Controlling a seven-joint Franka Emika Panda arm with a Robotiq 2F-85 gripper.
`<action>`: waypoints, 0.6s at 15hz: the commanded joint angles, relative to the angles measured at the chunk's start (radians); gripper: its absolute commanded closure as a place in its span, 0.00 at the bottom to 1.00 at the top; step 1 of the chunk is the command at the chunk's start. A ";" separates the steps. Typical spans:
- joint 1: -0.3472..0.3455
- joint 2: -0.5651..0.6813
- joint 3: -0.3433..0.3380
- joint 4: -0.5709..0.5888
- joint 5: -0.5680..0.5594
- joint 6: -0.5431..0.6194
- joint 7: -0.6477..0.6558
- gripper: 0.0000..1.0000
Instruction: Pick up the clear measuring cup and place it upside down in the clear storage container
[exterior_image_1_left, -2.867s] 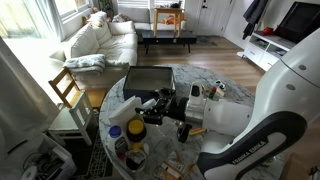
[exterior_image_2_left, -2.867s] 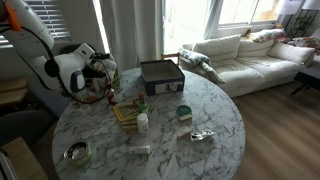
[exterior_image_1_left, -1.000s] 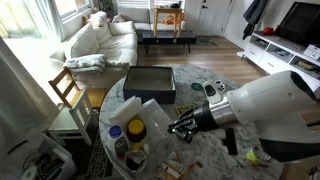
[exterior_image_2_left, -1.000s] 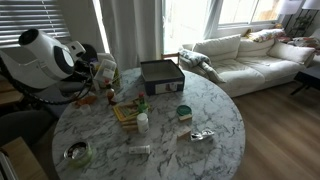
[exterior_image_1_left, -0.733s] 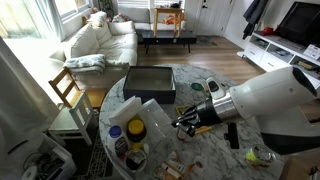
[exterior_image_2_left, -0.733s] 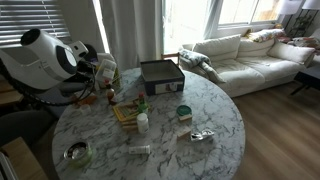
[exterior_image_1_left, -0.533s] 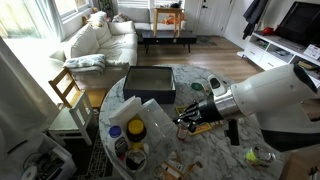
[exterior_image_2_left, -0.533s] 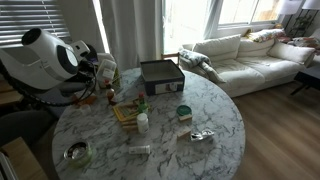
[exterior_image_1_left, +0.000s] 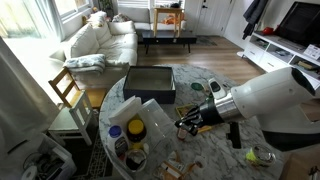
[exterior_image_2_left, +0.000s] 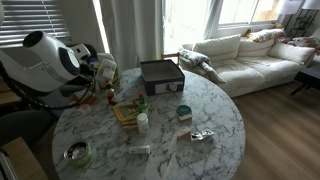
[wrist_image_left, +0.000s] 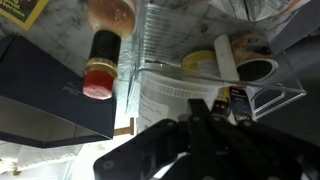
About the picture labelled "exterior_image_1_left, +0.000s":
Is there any dark hanging jacket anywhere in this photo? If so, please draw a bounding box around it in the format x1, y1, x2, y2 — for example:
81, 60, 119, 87
242, 0, 270, 41

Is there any yellow green card box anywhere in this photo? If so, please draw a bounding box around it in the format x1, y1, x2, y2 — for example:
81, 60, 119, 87
175, 103, 213, 135

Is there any brown cardboard box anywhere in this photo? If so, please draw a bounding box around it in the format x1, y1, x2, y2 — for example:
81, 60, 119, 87
279, 152, 320, 180

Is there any green house plant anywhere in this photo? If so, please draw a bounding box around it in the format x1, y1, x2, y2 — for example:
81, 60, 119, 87
97, 0, 115, 18

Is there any white TV stand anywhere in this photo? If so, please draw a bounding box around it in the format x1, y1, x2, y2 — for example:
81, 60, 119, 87
236, 31, 320, 88

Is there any dark jar yellow lid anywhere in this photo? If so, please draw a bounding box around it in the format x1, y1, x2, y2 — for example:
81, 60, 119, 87
126, 119, 148, 145

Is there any white door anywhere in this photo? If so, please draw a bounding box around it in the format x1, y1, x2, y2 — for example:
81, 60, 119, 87
194, 0, 235, 37

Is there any long white sofa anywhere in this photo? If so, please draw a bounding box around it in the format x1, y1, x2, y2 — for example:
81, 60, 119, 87
49, 20, 139, 90

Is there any black flat TV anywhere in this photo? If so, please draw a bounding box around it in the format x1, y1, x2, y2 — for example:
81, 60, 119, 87
274, 1, 320, 48

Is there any white bin with cables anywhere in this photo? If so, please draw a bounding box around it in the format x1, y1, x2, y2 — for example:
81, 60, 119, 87
19, 133, 78, 180

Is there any white wooden chair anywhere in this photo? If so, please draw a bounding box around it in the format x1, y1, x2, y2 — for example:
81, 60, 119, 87
47, 92, 96, 147

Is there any brown sauce bottle red cap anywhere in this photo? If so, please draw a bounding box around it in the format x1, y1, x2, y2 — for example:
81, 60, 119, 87
176, 126, 189, 141

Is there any black coffee table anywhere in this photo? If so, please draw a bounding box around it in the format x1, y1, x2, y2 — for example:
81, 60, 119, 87
141, 30, 198, 55

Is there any clear plastic measuring cup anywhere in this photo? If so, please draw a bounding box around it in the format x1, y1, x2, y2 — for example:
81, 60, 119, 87
137, 97, 172, 143

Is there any sheer grey curtain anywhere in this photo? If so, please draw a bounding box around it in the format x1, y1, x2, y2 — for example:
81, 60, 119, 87
33, 0, 65, 42

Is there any white paper box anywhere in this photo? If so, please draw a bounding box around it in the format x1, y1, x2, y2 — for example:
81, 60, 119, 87
108, 95, 144, 128

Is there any dark jar clear lid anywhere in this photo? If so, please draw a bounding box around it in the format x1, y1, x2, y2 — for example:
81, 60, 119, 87
124, 148, 148, 172

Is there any light wooden stool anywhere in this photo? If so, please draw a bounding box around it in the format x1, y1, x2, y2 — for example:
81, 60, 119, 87
152, 7, 185, 38

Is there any clear plastic storage container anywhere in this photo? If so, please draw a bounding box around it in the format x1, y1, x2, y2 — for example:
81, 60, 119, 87
106, 98, 178, 175

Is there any dark patterned rug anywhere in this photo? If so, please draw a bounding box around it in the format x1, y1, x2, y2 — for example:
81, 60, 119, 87
74, 125, 115, 180

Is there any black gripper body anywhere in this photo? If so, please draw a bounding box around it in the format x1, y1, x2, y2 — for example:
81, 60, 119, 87
197, 98, 223, 129

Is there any red object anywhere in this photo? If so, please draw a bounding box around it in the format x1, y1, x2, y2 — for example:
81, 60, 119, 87
261, 26, 277, 37

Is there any white jar blue lid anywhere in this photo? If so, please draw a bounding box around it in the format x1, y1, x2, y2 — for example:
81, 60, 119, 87
106, 125, 130, 158

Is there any orange snack bag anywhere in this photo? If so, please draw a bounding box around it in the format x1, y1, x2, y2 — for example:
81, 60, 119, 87
152, 151, 198, 180

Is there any dark blue cardboard box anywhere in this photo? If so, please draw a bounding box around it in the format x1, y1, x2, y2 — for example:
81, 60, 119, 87
122, 65, 177, 105

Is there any white paper roll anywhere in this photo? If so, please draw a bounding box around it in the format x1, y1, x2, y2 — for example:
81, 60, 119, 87
21, 165, 39, 180

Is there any patterned pillow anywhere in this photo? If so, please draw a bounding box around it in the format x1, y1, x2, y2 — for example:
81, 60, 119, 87
86, 10, 109, 28

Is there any light grey sofa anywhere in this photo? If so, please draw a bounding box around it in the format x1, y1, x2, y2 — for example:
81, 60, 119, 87
117, 7, 188, 33

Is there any orange toy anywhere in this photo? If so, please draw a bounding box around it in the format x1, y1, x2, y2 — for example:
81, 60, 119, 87
162, 13, 185, 26

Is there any grey white folded blanket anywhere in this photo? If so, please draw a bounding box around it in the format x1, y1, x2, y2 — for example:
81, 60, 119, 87
62, 53, 107, 75

